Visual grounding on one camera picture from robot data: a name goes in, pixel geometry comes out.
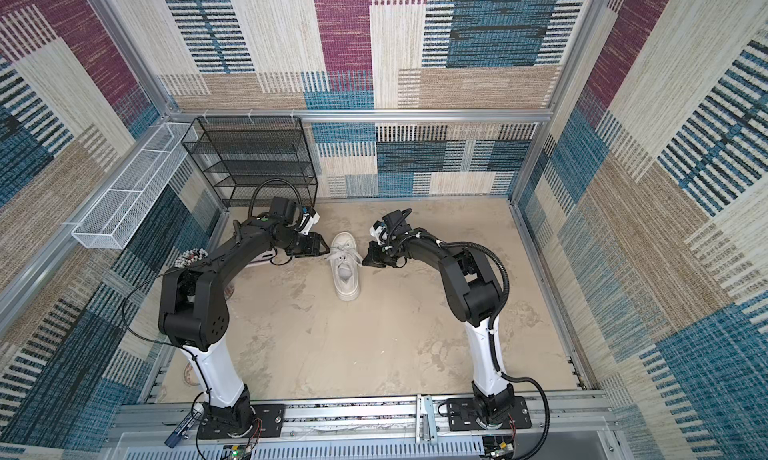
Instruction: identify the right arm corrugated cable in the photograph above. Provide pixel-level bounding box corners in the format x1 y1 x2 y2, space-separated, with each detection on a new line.
383 207 552 460

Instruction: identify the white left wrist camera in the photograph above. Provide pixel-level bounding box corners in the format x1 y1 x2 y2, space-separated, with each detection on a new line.
297 207 320 236

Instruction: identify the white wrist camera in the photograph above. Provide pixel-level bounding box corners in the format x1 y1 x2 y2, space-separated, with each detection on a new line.
370 220 391 246
297 207 320 236

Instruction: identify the white sneaker shoe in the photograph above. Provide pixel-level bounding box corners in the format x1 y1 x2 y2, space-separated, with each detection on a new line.
326 232 363 302

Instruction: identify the white shoelace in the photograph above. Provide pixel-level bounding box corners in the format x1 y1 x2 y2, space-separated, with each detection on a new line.
325 247 363 271

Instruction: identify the black mesh shelf rack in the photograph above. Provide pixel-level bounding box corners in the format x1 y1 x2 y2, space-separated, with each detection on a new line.
182 116 318 207

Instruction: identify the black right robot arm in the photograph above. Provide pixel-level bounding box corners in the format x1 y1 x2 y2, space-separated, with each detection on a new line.
363 209 515 427

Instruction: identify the clear cup of pencils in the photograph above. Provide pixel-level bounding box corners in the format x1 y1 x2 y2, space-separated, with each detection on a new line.
173 248 208 269

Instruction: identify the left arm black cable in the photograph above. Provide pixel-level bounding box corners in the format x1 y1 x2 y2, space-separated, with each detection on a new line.
119 177 319 460

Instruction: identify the clear tape roll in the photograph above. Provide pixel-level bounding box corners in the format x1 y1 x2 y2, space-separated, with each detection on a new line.
182 364 200 387

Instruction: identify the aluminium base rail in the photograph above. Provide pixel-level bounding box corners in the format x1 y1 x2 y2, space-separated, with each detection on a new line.
99 391 633 459

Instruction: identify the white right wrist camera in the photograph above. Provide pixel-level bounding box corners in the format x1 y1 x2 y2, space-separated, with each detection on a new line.
370 220 391 246

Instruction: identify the white wire mesh tray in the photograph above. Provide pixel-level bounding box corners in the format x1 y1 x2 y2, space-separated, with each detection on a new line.
72 122 190 250

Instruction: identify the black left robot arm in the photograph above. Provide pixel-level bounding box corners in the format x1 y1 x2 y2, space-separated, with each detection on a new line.
158 197 330 438

